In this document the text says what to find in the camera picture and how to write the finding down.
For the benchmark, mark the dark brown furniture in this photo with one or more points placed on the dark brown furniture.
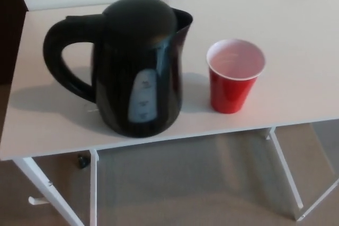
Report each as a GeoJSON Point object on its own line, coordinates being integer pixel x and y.
{"type": "Point", "coordinates": [10, 25]}

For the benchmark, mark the white table leg hook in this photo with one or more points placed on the white table leg hook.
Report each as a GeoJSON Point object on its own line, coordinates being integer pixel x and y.
{"type": "Point", "coordinates": [37, 201]}

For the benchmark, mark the red plastic cup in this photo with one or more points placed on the red plastic cup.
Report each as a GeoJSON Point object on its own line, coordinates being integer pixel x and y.
{"type": "Point", "coordinates": [231, 93]}

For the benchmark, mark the black electric kettle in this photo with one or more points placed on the black electric kettle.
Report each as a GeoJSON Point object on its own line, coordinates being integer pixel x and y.
{"type": "Point", "coordinates": [137, 51]}

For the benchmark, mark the white table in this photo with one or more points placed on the white table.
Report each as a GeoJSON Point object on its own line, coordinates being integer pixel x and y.
{"type": "Point", "coordinates": [291, 38]}

